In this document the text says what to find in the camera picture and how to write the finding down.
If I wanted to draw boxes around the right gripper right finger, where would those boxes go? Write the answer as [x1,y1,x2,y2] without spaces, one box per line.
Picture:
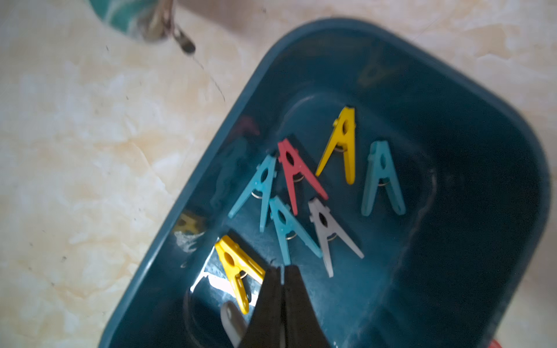
[284,265,331,347]

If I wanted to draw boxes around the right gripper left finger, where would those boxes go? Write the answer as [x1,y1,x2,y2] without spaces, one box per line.
[239,268,285,348]

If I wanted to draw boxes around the red clothespin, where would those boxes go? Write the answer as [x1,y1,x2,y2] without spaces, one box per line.
[278,139,329,216]

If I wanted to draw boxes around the grey clothespin top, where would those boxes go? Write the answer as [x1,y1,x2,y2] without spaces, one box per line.
[308,197,364,278]

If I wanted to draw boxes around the yellow clothespin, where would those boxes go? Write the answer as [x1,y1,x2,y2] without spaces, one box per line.
[215,236,265,315]
[316,107,355,185]

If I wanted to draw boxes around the teal plastic storage box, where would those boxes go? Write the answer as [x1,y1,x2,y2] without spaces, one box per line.
[100,18,551,347]

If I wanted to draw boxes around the patterned cushion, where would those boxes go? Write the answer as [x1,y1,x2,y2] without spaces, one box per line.
[89,0,196,55]

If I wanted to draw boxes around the teal clothespin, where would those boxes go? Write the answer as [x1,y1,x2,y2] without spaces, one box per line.
[269,197,323,265]
[228,155,277,233]
[361,141,406,216]

